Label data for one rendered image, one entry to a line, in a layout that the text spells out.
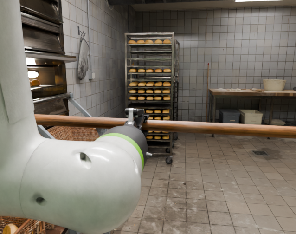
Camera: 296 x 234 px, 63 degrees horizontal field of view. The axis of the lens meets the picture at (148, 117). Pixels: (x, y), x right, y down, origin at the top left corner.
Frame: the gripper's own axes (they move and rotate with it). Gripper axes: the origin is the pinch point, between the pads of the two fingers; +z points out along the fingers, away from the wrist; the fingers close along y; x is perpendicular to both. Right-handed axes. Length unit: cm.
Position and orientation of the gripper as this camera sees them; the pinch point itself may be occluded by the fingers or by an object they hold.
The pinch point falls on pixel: (142, 125)
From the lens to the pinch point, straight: 64.0
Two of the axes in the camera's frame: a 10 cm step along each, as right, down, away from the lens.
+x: 9.9, 0.2, -1.4
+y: 0.0, 9.8, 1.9
